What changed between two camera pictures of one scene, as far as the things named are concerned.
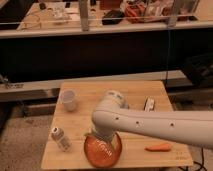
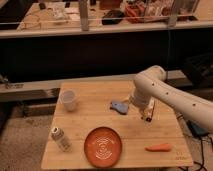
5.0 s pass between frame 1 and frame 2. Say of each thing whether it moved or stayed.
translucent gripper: moved
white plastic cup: stayed
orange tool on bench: stayed
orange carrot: stayed
